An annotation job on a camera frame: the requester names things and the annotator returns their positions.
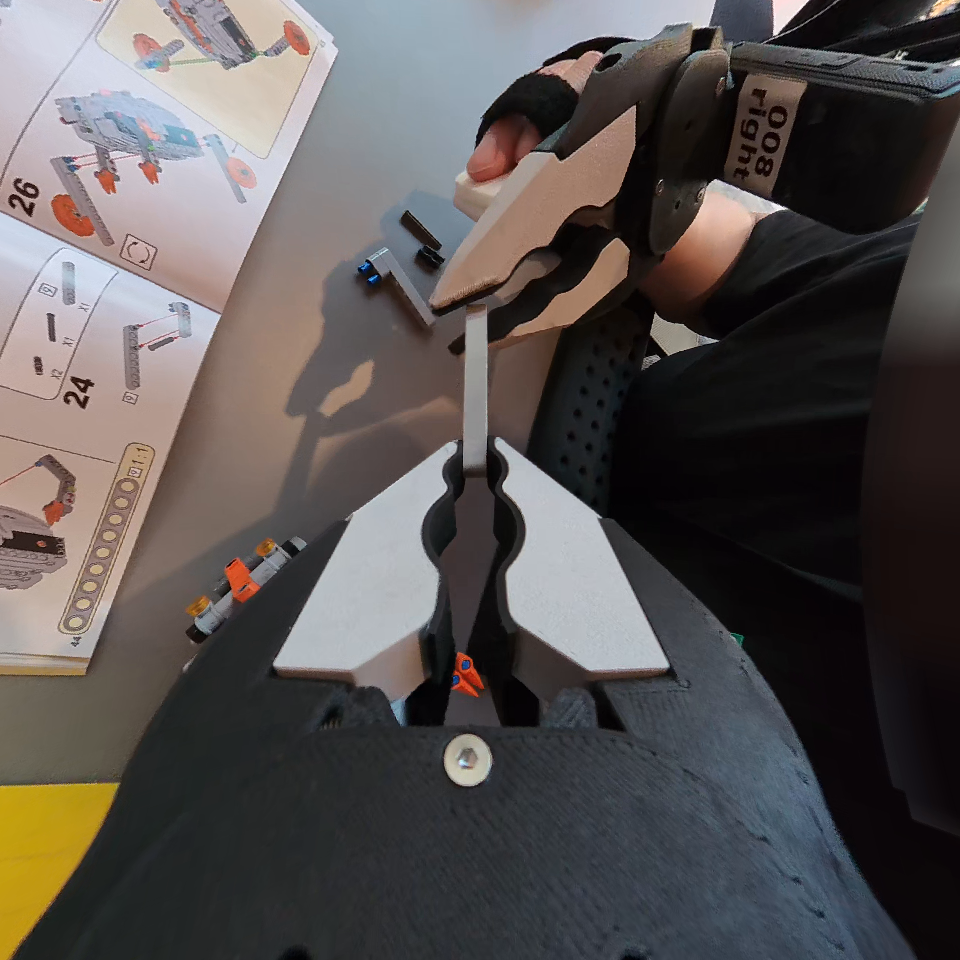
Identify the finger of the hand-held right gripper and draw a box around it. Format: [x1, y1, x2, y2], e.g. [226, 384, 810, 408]
[427, 103, 640, 316]
[448, 238, 633, 355]

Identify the person's black clothing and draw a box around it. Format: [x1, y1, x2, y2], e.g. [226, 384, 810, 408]
[611, 210, 924, 939]

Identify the grey desk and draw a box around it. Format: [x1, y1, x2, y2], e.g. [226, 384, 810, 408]
[0, 0, 751, 789]

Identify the black studded pad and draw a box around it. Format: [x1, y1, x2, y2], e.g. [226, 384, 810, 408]
[528, 307, 654, 519]

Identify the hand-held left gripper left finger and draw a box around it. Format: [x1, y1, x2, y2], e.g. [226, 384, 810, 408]
[273, 441, 470, 725]

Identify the grey orange toy robot model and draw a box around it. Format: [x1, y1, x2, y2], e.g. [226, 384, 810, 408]
[185, 536, 487, 700]

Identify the open instruction booklet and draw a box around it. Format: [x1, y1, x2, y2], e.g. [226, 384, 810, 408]
[0, 0, 339, 676]

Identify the person's right hand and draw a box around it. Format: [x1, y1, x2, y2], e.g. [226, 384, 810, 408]
[466, 54, 597, 184]

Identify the long grey holed beam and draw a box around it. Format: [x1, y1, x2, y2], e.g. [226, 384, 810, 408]
[461, 302, 496, 480]

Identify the grey L-beam with blue pins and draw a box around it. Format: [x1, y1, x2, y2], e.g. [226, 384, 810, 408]
[357, 247, 438, 329]

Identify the person's right forearm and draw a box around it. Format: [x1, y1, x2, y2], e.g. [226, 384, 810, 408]
[645, 202, 766, 339]

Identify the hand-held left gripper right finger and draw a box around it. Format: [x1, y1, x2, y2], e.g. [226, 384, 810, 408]
[486, 437, 672, 727]

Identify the thin dark axle rod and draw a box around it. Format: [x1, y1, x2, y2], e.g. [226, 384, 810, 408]
[399, 210, 444, 252]

